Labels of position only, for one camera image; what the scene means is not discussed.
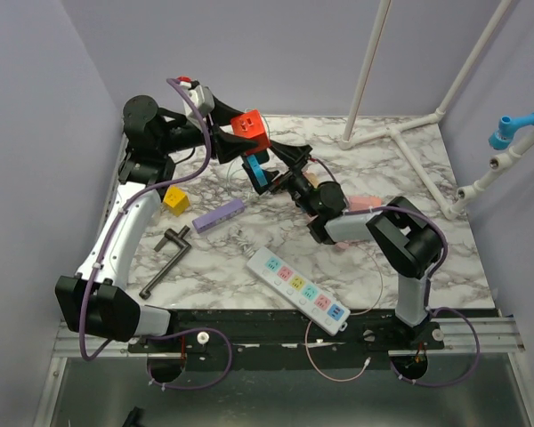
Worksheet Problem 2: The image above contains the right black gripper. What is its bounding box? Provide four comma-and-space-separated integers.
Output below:
242, 141, 319, 219

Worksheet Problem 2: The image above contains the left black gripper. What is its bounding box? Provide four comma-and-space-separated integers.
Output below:
158, 94, 259, 161

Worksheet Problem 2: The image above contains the red cube socket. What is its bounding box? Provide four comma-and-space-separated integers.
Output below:
230, 109, 271, 155

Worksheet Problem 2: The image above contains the pink cube socket adapter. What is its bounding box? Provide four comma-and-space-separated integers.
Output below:
348, 196, 382, 212

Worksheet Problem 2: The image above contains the yellow cube socket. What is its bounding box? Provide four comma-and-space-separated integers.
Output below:
163, 186, 190, 217

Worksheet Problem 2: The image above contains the pink round plug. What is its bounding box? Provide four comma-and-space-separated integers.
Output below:
335, 242, 350, 250

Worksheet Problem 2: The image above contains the white power strip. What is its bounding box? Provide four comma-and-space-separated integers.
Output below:
247, 247, 351, 336

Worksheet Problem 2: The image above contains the blue cube socket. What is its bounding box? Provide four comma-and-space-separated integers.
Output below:
244, 155, 269, 189

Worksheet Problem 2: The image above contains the beige cube adapter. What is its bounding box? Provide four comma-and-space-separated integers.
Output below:
304, 173, 320, 188

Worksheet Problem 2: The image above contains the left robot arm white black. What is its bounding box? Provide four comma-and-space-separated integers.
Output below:
55, 90, 255, 351

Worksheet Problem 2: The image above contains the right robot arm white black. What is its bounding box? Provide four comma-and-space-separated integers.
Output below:
241, 141, 449, 349

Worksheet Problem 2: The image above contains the purple usb power strip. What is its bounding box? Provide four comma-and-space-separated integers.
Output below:
192, 198, 246, 234

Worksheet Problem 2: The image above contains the blue pipe fitting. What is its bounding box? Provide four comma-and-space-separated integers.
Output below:
489, 112, 534, 150

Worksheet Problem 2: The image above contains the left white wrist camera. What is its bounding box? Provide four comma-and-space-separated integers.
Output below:
179, 77, 214, 131

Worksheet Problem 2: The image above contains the dark metal t-handle key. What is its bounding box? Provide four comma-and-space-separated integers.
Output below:
140, 225, 192, 299

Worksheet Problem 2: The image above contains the white pvc pipe frame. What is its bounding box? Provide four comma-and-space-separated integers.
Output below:
341, 0, 534, 222

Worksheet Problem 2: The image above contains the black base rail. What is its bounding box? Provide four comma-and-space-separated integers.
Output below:
70, 306, 446, 370

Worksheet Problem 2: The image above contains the aluminium extrusion rail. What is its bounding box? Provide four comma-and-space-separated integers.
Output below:
55, 316, 526, 357

